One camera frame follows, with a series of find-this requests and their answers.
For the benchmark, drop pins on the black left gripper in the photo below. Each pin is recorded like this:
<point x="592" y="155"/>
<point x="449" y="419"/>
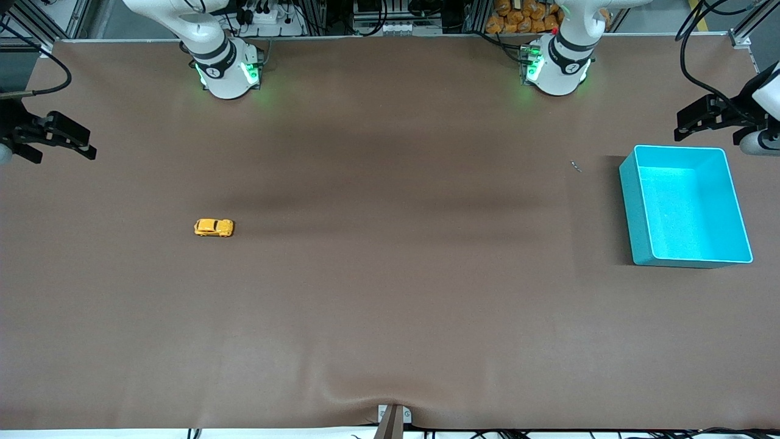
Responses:
<point x="735" y="112"/>

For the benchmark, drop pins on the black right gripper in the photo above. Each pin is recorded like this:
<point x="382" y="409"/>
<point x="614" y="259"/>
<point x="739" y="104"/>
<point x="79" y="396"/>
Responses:
<point x="13" y="127"/>

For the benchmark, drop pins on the yellow beetle toy car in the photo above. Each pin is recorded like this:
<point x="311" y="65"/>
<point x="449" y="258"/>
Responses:
<point x="214" y="227"/>

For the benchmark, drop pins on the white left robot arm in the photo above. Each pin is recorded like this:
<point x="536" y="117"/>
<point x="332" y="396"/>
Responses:
<point x="560" y="64"/>

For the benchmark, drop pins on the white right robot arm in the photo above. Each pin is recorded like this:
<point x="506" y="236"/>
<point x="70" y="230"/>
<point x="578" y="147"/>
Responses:
<point x="225" y="67"/>

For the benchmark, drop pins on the teal plastic bin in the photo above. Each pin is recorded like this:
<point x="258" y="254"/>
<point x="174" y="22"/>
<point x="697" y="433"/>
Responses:
<point x="694" y="207"/>

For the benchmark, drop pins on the orange packed items pile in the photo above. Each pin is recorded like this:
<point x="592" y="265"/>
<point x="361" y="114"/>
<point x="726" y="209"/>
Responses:
<point x="518" y="21"/>

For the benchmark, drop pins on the white power strip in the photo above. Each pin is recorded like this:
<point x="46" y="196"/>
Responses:
<point x="268" y="17"/>

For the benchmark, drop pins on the white terminal block device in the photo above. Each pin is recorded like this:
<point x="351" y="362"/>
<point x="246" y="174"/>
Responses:
<point x="396" y="27"/>

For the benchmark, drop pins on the brown table mat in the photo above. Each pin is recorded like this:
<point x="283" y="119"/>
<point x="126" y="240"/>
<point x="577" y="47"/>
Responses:
<point x="390" y="274"/>

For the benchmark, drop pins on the aluminium frame profile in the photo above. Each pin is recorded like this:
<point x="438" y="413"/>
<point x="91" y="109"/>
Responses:
<point x="740" y="38"/>
<point x="79" y="15"/>

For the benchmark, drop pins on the grey table edge bracket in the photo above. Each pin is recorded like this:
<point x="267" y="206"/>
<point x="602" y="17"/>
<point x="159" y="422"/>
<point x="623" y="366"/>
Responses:
<point x="393" y="421"/>

